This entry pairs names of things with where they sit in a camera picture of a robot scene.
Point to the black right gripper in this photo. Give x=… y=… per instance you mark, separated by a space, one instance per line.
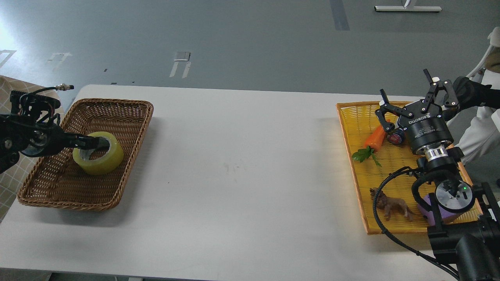
x=424 y=125

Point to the brown wicker basket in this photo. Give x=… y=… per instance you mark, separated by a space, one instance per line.
x=57 y=181

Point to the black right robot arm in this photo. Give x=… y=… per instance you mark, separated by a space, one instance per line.
x=464 y=219

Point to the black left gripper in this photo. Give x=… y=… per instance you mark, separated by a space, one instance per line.
x=38 y=141

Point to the purple foam block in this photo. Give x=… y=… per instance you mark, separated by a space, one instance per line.
x=450 y=207

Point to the orange toy carrot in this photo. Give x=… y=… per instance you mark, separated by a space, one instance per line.
x=371 y=146

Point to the yellow tape roll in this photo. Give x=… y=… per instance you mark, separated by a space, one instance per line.
x=106 y=157

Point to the beige checkered cloth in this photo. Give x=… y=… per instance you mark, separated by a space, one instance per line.
x=12 y=179

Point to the small drink can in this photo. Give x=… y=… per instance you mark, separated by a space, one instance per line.
x=397 y=137

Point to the brown toy lion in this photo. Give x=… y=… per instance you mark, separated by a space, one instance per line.
x=390 y=204

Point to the white metal stand base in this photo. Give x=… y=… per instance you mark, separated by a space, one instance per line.
x=407 y=6

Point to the black gloved hand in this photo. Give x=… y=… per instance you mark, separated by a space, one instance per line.
x=472 y=94

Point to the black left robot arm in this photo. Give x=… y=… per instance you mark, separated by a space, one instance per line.
x=31 y=109

